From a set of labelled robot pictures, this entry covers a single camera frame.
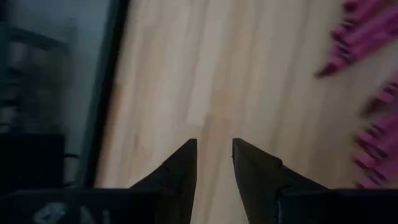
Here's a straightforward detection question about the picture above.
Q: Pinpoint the black aluminium table frame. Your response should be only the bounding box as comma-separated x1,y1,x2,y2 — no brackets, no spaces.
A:
76,0,131,189

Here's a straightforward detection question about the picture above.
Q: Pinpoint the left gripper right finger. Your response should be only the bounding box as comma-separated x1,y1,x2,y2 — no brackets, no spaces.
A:
231,138,330,224

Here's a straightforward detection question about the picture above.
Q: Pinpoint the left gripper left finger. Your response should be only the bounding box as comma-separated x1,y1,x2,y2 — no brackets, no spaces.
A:
129,138,198,224

